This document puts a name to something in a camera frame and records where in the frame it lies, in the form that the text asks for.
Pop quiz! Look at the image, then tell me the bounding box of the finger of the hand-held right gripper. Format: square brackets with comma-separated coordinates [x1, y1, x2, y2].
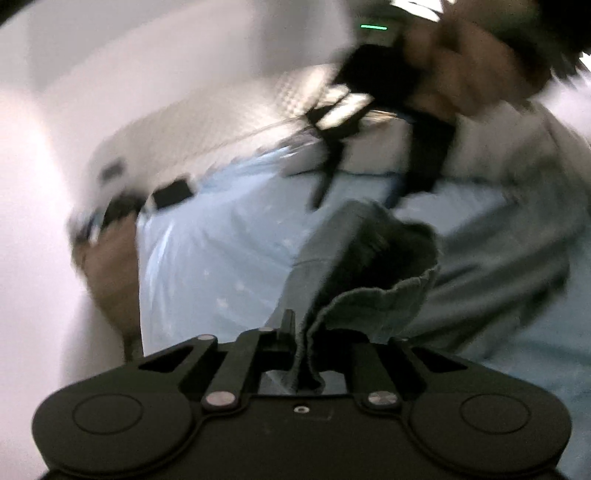
[302, 92, 376, 210]

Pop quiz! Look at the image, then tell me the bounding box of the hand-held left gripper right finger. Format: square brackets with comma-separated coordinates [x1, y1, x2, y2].
[318, 330, 470, 412]

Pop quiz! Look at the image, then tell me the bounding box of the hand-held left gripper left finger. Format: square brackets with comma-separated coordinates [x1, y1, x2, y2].
[136, 309, 299, 413]

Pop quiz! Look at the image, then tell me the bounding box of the person's right hand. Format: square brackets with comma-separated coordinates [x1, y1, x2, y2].
[401, 17, 551, 121]

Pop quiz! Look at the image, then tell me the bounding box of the bed with light blue sheet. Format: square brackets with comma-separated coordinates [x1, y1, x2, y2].
[134, 148, 591, 480]

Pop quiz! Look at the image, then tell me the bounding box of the white quilted headboard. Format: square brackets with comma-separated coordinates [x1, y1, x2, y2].
[88, 64, 409, 205]

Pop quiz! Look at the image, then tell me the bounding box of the wooden nightstand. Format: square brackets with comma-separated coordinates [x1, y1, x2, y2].
[73, 225, 142, 361]

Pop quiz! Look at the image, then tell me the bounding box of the grey duvet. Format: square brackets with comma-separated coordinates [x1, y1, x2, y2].
[434, 104, 591, 357]

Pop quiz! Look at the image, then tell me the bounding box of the clutter on bedside unit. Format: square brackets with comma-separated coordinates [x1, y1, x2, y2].
[99, 193, 145, 228]

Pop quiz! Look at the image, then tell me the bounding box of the grey wall switch panel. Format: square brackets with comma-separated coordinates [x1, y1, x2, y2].
[99, 159, 128, 182]

